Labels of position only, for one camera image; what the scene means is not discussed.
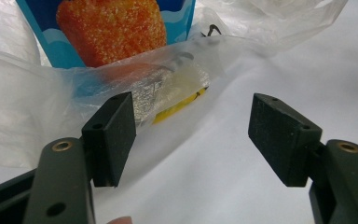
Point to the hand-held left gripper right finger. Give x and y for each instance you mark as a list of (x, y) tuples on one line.
[(282, 143)]

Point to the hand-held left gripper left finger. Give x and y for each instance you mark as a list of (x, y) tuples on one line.
[(65, 180)]

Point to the translucent white plastic bag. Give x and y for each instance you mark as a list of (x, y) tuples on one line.
[(15, 109)]

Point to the blue snack packet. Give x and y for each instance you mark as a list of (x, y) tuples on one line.
[(112, 31)]

